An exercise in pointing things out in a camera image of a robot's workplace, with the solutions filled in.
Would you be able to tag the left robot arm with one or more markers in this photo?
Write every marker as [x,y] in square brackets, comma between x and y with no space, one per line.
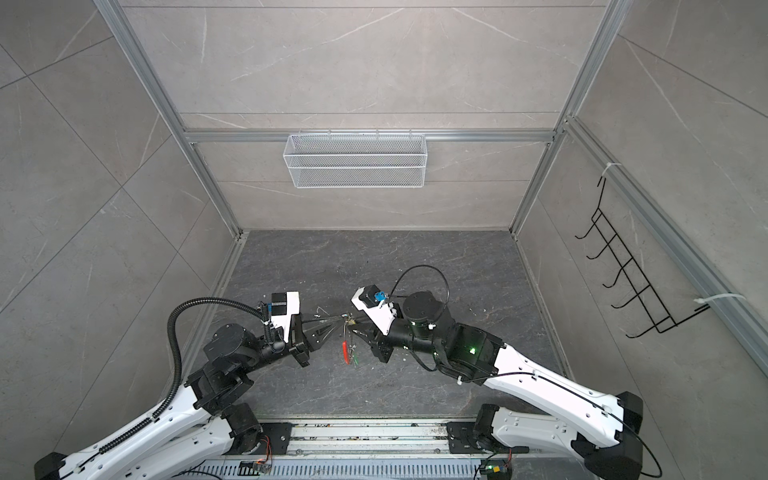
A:
[203,416]

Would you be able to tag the black wire hook rack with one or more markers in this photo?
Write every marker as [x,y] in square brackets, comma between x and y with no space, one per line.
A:
[629,271]

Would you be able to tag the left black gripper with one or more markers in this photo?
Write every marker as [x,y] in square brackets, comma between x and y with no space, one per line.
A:
[307,336]

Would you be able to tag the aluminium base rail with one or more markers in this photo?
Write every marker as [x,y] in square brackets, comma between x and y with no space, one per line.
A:
[367,448]

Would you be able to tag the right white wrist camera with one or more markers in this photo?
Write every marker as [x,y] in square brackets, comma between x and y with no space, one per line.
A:
[376,305]

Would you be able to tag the white wire mesh basket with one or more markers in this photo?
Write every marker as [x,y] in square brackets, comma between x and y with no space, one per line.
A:
[361,160]

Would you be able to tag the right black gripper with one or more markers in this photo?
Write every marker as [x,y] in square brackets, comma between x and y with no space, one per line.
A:
[377,340]

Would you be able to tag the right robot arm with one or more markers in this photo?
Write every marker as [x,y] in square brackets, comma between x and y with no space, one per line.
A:
[599,429]

